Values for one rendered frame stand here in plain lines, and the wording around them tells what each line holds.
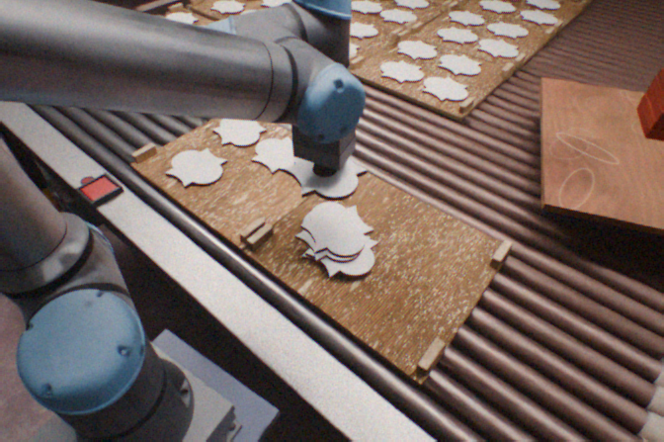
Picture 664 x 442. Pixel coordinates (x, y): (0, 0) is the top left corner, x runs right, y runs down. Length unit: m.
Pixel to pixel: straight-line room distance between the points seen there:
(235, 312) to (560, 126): 0.82
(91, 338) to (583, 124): 1.04
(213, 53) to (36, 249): 0.32
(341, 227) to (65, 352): 0.51
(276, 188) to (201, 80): 0.66
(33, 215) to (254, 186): 0.55
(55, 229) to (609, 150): 1.01
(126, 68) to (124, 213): 0.75
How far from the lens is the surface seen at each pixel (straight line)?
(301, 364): 0.77
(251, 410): 0.80
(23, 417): 2.02
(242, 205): 0.97
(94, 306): 0.56
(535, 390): 0.82
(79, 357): 0.54
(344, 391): 0.75
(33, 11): 0.34
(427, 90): 1.35
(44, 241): 0.58
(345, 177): 0.73
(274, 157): 1.07
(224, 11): 1.91
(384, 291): 0.82
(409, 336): 0.78
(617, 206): 0.96
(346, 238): 0.83
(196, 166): 1.08
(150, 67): 0.35
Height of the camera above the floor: 1.61
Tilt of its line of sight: 44 degrees down
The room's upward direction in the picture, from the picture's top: straight up
